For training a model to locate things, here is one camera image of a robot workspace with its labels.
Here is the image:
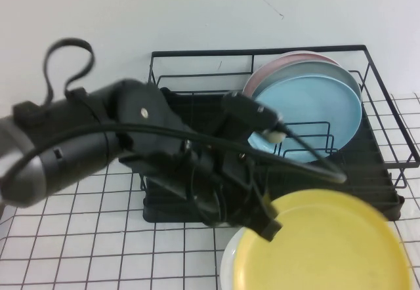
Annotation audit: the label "white grid tablecloth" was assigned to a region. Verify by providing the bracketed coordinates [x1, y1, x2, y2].
[0, 93, 420, 290]

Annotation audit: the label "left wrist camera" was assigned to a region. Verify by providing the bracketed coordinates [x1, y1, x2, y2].
[221, 92, 285, 145]

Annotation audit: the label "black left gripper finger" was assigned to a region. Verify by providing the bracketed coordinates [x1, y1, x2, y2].
[251, 200, 284, 242]

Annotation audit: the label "black wire dish rack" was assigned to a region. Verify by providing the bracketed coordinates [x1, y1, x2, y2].
[139, 44, 420, 205]

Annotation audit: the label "grey round plate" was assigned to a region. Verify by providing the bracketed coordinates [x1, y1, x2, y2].
[251, 60, 362, 107]

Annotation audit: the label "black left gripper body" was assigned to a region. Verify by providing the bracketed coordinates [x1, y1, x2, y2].
[192, 150, 265, 228]

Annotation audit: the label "black plastic drip tray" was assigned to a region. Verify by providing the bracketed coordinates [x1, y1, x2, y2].
[142, 87, 405, 222]

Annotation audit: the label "light blue round plate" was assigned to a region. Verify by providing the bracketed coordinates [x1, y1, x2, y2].
[246, 75, 363, 163]

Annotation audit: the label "black strap loop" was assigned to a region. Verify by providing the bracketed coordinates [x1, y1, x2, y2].
[43, 37, 95, 107]

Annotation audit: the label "yellow round plate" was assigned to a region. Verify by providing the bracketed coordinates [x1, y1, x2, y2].
[232, 188, 416, 290]

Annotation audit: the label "pink round plate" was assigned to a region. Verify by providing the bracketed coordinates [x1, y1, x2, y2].
[241, 51, 342, 97]

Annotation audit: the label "white round plate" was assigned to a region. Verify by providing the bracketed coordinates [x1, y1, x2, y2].
[219, 227, 245, 290]

